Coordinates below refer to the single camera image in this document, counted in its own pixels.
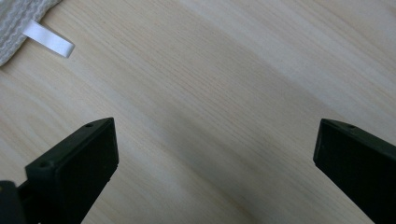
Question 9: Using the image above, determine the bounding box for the white mesh bag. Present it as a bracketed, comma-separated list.
[0, 0, 76, 67]

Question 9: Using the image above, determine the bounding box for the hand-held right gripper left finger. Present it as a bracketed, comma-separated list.
[18, 117, 120, 224]

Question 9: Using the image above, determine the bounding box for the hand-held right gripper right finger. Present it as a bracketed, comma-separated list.
[313, 118, 396, 224]

